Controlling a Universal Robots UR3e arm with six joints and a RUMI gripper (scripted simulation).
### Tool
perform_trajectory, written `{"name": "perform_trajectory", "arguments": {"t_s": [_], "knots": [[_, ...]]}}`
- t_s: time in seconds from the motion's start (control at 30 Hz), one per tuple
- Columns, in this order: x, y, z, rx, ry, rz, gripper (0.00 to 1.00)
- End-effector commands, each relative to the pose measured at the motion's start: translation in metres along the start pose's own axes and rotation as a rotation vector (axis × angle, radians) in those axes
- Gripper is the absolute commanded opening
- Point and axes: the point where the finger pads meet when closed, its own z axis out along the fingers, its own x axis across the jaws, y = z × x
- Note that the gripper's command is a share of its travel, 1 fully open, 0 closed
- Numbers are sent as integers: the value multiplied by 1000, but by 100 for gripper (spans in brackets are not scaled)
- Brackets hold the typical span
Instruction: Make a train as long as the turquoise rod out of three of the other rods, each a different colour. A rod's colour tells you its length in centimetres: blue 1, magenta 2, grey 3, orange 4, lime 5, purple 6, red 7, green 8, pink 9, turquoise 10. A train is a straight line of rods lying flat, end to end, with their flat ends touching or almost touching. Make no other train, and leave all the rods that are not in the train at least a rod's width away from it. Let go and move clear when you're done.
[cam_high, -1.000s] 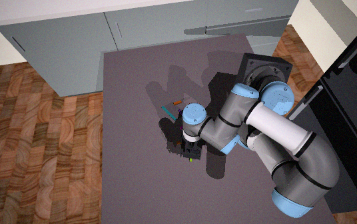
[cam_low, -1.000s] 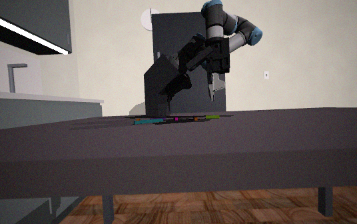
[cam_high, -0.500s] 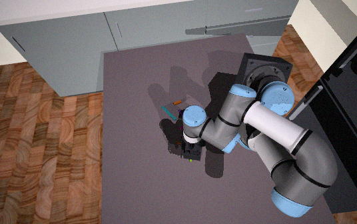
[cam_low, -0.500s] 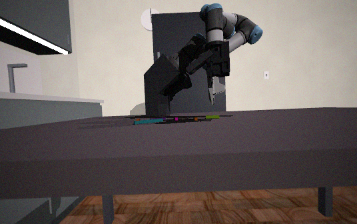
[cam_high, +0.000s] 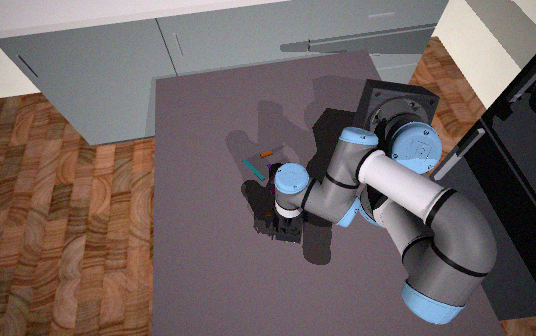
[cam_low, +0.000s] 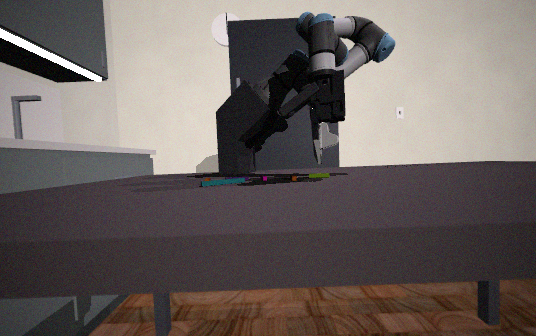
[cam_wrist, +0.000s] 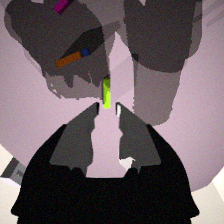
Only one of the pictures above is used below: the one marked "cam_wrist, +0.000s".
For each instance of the orange rod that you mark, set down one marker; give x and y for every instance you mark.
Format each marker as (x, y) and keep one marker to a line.
(69, 59)

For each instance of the short magenta rod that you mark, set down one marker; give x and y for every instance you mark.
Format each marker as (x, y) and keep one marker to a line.
(61, 6)

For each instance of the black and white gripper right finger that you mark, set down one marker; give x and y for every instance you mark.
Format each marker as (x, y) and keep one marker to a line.
(142, 147)

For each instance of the small blue cube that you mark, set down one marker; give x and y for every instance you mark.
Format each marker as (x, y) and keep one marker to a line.
(85, 52)

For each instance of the lime green rod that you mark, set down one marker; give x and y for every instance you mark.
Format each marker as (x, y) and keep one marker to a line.
(106, 87)

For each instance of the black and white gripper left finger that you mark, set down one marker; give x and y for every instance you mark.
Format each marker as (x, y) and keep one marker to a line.
(70, 146)

